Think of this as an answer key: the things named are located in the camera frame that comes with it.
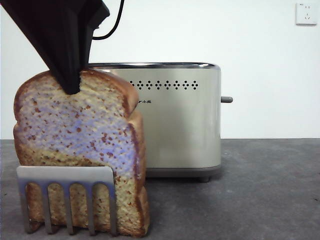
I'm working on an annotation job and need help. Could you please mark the brown toast bread slice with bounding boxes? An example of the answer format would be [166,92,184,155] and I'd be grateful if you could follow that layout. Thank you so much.
[13,68,151,238]

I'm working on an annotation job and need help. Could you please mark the cream two-slot toaster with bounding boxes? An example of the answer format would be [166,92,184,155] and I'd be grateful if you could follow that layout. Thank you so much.
[88,61,223,183]

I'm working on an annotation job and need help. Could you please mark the shiny metal toast rack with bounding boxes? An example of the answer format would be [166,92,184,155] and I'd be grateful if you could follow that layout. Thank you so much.
[16,165,119,237]

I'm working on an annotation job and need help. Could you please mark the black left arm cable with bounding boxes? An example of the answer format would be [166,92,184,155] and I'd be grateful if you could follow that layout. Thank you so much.
[91,0,126,41]

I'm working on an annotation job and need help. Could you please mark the white wall socket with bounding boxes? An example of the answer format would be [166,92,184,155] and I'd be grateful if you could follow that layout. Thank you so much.
[295,2,318,26]

